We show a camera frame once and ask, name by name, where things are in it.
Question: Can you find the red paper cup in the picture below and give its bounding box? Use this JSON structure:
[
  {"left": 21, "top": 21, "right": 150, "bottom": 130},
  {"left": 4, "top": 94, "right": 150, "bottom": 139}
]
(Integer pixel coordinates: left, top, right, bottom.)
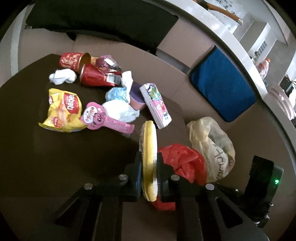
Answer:
[{"left": 59, "top": 52, "right": 91, "bottom": 74}]

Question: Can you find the dark brown table mat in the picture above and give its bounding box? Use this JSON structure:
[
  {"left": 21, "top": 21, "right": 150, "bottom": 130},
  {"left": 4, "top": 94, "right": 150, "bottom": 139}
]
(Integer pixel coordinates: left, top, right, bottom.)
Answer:
[{"left": 1, "top": 54, "right": 152, "bottom": 240}]

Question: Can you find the wok with wooden handle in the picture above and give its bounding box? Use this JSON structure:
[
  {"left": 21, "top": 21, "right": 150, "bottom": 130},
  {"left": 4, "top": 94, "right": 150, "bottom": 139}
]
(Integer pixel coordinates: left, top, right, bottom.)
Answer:
[{"left": 194, "top": 0, "right": 243, "bottom": 25}]

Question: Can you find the pink pig candy wrapper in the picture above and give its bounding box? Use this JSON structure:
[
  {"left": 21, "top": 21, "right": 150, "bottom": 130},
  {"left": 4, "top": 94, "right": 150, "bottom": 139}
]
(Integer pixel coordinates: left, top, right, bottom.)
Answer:
[{"left": 80, "top": 102, "right": 134, "bottom": 134}]

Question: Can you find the white blue tissue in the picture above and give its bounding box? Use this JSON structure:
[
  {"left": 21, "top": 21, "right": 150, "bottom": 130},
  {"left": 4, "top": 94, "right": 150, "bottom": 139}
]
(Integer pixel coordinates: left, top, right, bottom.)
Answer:
[{"left": 102, "top": 71, "right": 140, "bottom": 123}]

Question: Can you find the kitchen countertop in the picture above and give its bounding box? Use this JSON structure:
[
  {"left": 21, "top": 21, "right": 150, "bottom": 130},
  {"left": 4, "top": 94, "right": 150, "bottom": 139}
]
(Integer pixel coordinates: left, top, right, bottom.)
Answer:
[{"left": 160, "top": 1, "right": 295, "bottom": 147}]

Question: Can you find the beige plastic trash bag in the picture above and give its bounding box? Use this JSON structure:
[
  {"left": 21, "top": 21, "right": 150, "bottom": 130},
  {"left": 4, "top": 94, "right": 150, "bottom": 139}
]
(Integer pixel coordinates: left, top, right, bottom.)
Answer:
[{"left": 187, "top": 117, "right": 235, "bottom": 183}]

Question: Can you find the yellow wafer snack bag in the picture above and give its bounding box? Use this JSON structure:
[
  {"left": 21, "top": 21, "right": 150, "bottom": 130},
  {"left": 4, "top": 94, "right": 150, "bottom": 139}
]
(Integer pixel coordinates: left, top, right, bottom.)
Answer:
[{"left": 39, "top": 88, "right": 86, "bottom": 133}]

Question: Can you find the silver purple foil wrapper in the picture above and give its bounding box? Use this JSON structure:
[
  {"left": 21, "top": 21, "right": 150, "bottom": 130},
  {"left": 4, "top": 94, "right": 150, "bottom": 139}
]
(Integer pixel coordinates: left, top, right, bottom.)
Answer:
[{"left": 95, "top": 55, "right": 122, "bottom": 72}]

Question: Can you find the pink milk carton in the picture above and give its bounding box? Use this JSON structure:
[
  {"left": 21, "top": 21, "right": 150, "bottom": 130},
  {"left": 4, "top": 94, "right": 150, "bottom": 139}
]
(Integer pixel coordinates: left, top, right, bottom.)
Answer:
[{"left": 139, "top": 83, "right": 171, "bottom": 129}]

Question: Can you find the crushed red soda can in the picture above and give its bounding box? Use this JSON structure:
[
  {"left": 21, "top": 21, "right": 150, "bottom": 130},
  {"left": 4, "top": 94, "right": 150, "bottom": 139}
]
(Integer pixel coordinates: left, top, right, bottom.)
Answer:
[{"left": 80, "top": 64, "right": 121, "bottom": 87}]

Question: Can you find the pink plastic colander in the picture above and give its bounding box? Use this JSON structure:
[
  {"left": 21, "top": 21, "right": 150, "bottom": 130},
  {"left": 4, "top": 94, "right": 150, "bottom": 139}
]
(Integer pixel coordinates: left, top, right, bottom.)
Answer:
[{"left": 269, "top": 85, "right": 295, "bottom": 126}]

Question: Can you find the red drink bottle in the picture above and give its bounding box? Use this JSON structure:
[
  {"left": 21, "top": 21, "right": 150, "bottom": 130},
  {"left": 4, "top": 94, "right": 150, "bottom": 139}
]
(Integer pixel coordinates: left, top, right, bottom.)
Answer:
[{"left": 257, "top": 58, "right": 270, "bottom": 80}]

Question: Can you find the blue towel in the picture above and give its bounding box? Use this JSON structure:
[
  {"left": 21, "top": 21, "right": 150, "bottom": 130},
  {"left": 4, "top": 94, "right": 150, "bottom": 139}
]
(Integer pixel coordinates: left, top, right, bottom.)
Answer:
[{"left": 189, "top": 46, "right": 257, "bottom": 123}]

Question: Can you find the black cloth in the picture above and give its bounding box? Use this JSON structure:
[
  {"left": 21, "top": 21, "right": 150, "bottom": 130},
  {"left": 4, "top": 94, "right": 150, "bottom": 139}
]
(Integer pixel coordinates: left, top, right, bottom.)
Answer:
[{"left": 26, "top": 1, "right": 179, "bottom": 53}]

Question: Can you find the purple pink eggplant sponge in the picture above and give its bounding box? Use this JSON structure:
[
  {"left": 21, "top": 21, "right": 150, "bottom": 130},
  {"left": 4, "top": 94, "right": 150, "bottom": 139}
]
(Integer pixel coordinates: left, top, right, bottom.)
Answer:
[{"left": 129, "top": 83, "right": 146, "bottom": 110}]

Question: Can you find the black knife holder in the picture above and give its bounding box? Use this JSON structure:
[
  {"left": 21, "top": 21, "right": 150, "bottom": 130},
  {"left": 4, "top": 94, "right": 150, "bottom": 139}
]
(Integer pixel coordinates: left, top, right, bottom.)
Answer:
[{"left": 280, "top": 75, "right": 295, "bottom": 96}]

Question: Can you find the red plastic bag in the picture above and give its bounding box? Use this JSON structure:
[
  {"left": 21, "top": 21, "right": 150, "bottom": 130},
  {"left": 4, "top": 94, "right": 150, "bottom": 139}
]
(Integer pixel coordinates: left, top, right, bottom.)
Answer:
[{"left": 152, "top": 144, "right": 207, "bottom": 211}]

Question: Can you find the yellow round sponge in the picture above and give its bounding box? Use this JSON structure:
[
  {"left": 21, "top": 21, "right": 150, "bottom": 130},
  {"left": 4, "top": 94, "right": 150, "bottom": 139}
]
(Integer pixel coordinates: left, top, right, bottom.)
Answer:
[{"left": 139, "top": 120, "right": 158, "bottom": 202}]

